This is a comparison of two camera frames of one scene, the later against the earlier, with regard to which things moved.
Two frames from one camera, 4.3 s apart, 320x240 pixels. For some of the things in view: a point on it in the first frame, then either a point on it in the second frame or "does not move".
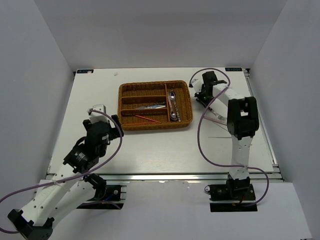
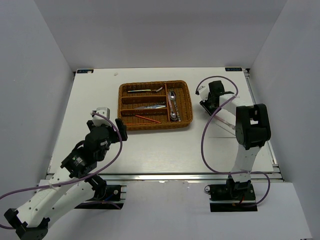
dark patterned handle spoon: [175, 117] to [172, 96]
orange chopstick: [147, 118] does not move
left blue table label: [86, 71] does not move
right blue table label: [233, 69] does not move
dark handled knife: [153, 106] does not move
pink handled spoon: [171, 96] to [173, 116]
